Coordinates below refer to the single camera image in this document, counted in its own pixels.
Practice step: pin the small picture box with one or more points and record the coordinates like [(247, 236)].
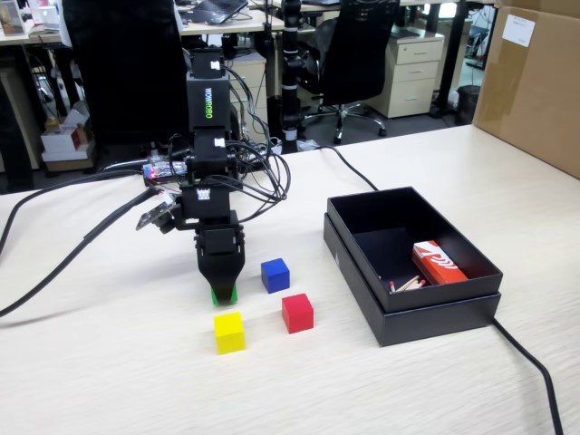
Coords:
[(11, 18)]

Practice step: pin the low beige drawer cabinet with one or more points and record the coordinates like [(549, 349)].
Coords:
[(258, 77)]

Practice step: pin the yellow wooden cube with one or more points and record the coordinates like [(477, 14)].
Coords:
[(229, 333)]

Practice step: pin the black mesh waste bin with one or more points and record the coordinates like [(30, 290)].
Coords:
[(467, 106)]

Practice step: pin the black mesh office chair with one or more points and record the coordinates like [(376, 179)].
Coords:
[(353, 54)]

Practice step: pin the robot controller board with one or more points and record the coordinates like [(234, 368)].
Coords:
[(158, 172)]

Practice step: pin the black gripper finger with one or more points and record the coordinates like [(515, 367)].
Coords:
[(220, 272)]

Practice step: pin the black pole white bands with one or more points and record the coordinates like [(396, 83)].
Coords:
[(290, 68)]

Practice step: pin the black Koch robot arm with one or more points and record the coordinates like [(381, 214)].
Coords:
[(206, 104)]

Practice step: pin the black gripper motor body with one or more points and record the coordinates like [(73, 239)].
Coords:
[(219, 238)]

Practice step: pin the red wooden cube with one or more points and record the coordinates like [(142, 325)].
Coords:
[(297, 313)]

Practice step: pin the green wooden cube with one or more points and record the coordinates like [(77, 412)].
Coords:
[(234, 296)]

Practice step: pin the large brown cardboard box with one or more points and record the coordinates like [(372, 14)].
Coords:
[(534, 90)]

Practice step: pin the small white box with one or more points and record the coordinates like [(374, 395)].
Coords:
[(51, 16)]

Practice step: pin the tall beige drawer cabinet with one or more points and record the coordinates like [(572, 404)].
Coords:
[(414, 72)]

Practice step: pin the white red cardboard box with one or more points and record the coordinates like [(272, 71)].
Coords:
[(59, 140)]

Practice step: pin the black cardboard inner tray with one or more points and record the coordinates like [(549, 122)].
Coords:
[(453, 235)]

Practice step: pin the black cardboard box base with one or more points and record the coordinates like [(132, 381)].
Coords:
[(430, 324)]

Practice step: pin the blue wooden cube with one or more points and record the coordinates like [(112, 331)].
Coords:
[(275, 275)]

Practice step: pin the light wood office desk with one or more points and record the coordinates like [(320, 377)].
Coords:
[(18, 38), (204, 28)]

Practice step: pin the orange red matchbox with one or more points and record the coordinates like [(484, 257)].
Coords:
[(437, 265)]

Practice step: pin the wide black chair back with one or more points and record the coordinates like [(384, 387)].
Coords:
[(127, 68)]

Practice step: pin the black desk leg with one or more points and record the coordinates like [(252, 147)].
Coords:
[(453, 54)]

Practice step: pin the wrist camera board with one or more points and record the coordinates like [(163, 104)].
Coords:
[(156, 218)]

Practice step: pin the black open laptop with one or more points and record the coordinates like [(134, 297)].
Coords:
[(217, 9)]

